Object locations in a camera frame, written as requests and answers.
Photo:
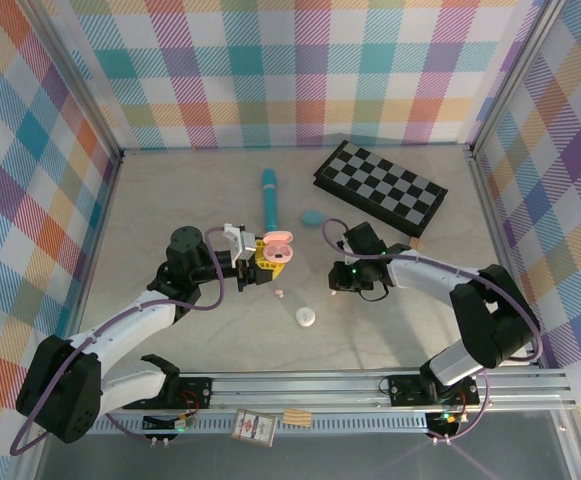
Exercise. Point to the pink earbud charging case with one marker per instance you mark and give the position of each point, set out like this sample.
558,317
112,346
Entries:
279,247

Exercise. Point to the white earbud charging case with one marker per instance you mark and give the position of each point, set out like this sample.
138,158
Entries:
305,317

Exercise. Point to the blue earbud charging case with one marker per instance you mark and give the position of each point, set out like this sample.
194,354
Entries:
312,218

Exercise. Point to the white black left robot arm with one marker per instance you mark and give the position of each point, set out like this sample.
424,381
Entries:
130,325

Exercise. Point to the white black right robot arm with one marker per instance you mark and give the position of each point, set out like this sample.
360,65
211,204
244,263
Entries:
420,277

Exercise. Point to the small wooden block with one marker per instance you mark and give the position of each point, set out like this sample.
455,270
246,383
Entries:
414,242

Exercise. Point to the teal marker pen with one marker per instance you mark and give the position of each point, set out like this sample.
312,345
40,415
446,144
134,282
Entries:
270,200

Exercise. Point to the black grey folding chessboard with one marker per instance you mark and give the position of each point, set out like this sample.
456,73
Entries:
380,185

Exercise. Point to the striped wooden piece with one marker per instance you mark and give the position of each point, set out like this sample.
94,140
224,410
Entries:
297,417

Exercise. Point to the playing card box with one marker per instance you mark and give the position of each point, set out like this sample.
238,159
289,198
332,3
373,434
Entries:
253,426

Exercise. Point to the black controller board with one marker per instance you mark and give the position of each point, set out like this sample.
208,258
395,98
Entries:
440,422
160,424

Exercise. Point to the aluminium side rail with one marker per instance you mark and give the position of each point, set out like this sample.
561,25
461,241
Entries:
99,230
502,250

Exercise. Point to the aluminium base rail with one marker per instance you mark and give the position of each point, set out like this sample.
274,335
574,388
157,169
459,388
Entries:
320,387

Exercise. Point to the aluminium frame post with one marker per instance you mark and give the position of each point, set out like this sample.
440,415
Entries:
512,75
92,100

